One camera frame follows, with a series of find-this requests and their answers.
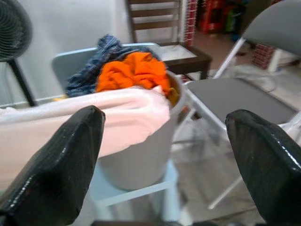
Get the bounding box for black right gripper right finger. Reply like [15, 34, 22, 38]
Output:
[225, 109, 301, 226]

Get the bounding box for blue plaid garment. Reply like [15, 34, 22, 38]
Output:
[65, 34, 163, 97]

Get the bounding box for black standing fan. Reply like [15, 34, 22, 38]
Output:
[0, 0, 38, 107]

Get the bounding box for light blue child chair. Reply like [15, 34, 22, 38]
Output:
[51, 42, 182, 222]

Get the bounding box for yellow garment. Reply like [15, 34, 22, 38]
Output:
[168, 87, 181, 108]

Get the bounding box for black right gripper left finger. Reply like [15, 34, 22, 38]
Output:
[0, 105, 106, 226]

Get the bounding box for grey white folding chair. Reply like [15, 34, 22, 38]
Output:
[171, 0, 301, 210]

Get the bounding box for orange garment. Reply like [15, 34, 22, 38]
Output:
[95, 51, 171, 97]

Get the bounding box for cream white garment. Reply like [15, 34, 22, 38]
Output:
[0, 86, 171, 189]

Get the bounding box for grey laundry bucket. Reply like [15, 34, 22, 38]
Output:
[97, 70, 186, 191]

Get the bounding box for dark wooden chair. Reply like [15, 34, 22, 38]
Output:
[126, 0, 214, 81]

